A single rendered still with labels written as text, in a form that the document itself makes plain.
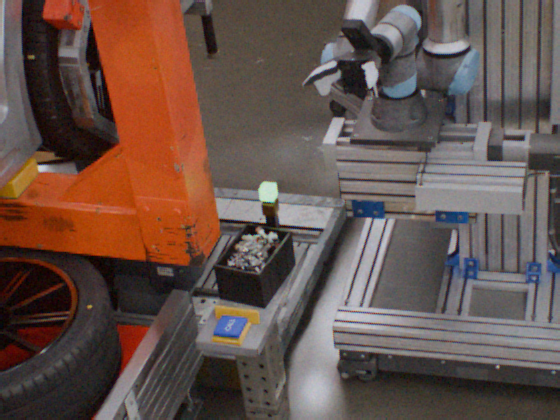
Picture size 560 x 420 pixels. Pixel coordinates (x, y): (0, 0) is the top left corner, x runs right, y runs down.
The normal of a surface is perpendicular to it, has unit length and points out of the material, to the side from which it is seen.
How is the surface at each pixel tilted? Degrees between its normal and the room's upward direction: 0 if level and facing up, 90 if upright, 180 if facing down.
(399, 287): 0
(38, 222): 90
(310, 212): 0
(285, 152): 0
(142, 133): 90
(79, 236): 90
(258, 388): 90
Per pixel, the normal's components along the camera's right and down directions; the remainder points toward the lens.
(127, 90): -0.30, 0.57
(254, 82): -0.11, -0.82
